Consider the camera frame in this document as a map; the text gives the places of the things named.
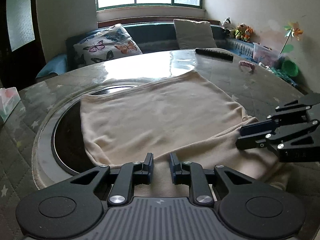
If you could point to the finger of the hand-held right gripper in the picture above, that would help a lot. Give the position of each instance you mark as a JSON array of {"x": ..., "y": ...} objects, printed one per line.
[
  {"x": 255, "y": 128},
  {"x": 250, "y": 143}
]

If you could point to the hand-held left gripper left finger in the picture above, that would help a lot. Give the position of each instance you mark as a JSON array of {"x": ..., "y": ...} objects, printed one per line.
[{"x": 149, "y": 163}]

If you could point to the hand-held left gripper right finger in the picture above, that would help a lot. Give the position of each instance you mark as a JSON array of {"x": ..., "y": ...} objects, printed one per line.
[{"x": 173, "y": 165}]

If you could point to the cream sweatshirt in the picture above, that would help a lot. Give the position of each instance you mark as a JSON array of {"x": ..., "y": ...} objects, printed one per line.
[{"x": 160, "y": 115}]

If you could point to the teal knit cloth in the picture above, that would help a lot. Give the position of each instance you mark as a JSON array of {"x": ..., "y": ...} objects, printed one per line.
[{"x": 282, "y": 76}]

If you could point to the pale crumpled cloth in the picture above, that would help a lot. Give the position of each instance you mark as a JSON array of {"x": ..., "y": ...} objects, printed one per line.
[{"x": 264, "y": 65}]

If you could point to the green plastic bowl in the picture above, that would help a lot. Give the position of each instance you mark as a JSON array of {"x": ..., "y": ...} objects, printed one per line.
[{"x": 290, "y": 68}]

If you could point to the clear plastic storage box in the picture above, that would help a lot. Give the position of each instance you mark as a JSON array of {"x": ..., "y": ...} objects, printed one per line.
[{"x": 266, "y": 53}]

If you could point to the black remote control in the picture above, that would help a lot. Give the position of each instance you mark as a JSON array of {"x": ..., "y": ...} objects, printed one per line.
[{"x": 213, "y": 53}]

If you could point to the round black induction cooker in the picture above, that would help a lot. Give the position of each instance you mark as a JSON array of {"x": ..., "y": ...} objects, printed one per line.
[{"x": 66, "y": 135}]

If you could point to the orange fox plush toy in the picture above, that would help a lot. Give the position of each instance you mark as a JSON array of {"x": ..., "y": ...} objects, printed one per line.
[{"x": 248, "y": 33}]

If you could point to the yellow green plush toy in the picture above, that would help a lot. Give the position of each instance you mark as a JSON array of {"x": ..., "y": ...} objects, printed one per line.
[{"x": 240, "y": 32}]

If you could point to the colourful pinwheel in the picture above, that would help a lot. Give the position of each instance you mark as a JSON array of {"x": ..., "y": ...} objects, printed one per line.
[{"x": 293, "y": 31}]

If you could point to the black and white plush toy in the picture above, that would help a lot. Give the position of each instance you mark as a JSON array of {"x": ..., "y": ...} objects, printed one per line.
[{"x": 226, "y": 25}]

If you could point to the plain white pillow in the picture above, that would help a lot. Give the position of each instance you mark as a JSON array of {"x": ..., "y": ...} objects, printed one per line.
[{"x": 195, "y": 33}]

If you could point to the butterfly print pillow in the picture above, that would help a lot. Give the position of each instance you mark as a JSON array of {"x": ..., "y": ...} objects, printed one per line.
[{"x": 105, "y": 46}]

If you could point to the teal sofa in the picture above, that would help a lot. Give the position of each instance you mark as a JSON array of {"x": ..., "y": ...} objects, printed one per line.
[{"x": 155, "y": 33}]

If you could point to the tissue box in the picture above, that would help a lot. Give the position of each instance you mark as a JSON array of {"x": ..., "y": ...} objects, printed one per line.
[{"x": 7, "y": 102}]

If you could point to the dark wooden door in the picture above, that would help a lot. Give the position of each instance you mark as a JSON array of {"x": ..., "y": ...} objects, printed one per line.
[{"x": 20, "y": 62}]

